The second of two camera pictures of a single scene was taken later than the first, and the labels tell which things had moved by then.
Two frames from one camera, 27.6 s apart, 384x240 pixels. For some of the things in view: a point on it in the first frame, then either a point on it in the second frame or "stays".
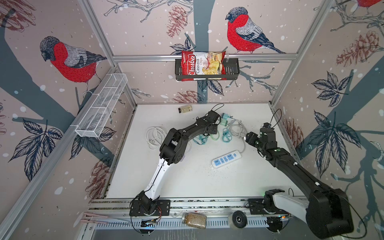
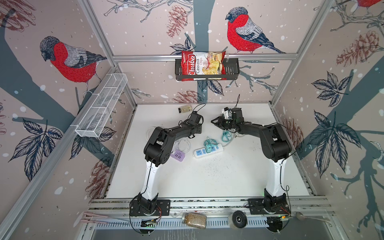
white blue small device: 226,159 to 201,152
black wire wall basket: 232,67 stays
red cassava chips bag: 203,66 stays
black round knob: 239,219 stays
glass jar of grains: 196,220 stays
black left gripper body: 214,129 to 198,128
